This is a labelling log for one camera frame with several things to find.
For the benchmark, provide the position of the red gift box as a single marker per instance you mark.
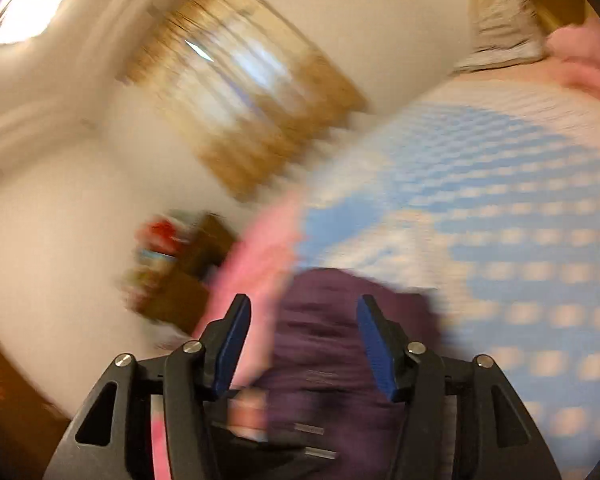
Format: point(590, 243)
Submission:
point(160, 235)

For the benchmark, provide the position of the purple quilted jacket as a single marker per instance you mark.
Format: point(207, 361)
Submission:
point(325, 325)

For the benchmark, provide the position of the beige patterned curtain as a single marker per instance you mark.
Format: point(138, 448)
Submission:
point(240, 90)

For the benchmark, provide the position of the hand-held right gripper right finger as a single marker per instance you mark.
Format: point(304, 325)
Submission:
point(377, 355)

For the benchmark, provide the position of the pink fluffy cloth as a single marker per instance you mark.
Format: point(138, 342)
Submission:
point(585, 55)

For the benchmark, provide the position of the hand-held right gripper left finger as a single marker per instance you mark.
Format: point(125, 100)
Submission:
point(230, 355)

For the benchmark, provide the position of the wooden desk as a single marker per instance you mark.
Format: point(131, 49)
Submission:
point(195, 270)

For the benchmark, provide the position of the striped pillow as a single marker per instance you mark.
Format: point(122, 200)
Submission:
point(505, 35)

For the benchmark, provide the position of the blue dotted blanket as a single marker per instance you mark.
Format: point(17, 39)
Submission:
point(480, 200)

